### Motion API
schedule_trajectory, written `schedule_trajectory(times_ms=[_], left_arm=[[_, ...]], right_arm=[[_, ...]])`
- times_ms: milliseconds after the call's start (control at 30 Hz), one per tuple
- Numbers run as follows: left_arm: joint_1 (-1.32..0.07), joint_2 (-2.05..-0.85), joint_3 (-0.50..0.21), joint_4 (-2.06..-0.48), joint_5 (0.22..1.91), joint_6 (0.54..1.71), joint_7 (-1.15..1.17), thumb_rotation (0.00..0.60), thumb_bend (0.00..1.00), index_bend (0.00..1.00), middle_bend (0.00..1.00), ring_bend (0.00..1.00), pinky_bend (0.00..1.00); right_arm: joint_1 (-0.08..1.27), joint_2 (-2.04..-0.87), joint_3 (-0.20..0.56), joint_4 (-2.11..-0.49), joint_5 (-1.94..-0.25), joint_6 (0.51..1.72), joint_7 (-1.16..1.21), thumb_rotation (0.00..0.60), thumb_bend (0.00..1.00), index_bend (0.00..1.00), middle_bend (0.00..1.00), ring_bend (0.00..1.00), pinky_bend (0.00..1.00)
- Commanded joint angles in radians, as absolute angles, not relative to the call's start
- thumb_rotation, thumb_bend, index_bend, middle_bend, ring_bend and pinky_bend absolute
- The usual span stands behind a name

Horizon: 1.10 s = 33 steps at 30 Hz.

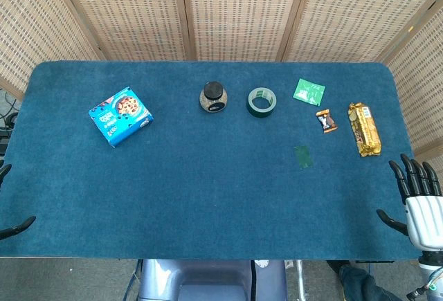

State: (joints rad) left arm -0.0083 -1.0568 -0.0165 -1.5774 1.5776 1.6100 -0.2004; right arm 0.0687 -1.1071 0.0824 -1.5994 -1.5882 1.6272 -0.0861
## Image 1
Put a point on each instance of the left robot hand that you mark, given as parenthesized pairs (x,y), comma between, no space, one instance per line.
(15,227)

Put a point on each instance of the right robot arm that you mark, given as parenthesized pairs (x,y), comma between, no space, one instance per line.
(431,273)

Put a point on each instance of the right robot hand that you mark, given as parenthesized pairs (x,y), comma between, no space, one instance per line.
(424,218)

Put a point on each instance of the metal table leg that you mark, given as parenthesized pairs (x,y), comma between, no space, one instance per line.
(300,280)

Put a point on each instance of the blue cookie box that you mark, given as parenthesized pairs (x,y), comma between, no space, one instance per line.
(121,116)

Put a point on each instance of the green sachet packet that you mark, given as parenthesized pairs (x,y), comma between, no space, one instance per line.
(309,91)

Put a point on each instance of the black shoe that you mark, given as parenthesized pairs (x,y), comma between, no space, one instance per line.
(337,266)

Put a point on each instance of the small orange candy wrapper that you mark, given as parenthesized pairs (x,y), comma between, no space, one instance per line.
(326,120)

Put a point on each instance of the green tape roll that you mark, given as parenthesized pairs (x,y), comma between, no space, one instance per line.
(262,104)

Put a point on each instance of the woven folding screen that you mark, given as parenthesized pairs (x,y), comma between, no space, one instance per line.
(242,10)

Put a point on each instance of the blue jeans leg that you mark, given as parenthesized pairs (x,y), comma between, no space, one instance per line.
(367,285)

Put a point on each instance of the grey-blue robot torso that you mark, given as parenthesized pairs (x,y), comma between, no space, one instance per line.
(207,280)

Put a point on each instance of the blue table mat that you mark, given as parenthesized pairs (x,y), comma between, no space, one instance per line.
(207,183)

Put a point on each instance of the glass jar with black lid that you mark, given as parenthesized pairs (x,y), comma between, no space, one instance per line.
(213,97)

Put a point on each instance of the gold biscuit pack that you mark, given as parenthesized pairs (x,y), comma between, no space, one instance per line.
(364,129)

